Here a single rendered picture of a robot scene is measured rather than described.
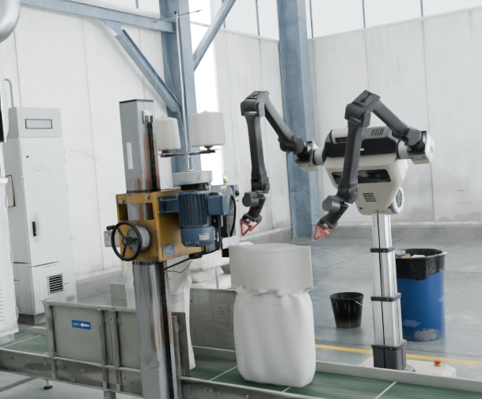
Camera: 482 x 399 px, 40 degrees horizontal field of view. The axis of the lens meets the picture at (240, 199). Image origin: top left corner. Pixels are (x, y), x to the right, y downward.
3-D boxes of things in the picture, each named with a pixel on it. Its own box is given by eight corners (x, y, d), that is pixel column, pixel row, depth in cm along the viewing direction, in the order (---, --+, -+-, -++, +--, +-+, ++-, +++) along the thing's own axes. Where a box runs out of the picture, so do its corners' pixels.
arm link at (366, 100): (378, 90, 263) (360, 82, 270) (360, 119, 264) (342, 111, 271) (423, 133, 296) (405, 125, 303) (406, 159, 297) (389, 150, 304)
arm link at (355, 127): (373, 110, 266) (354, 101, 274) (363, 113, 263) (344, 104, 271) (359, 200, 289) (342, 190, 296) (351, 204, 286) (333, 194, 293)
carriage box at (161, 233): (204, 251, 320) (199, 187, 318) (158, 262, 292) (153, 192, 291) (166, 250, 334) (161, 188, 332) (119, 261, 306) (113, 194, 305)
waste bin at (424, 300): (460, 328, 523) (455, 248, 520) (439, 346, 481) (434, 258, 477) (401, 324, 550) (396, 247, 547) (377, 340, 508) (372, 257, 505)
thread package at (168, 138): (187, 150, 324) (184, 115, 323) (168, 150, 312) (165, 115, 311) (164, 152, 332) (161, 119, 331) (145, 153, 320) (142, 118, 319)
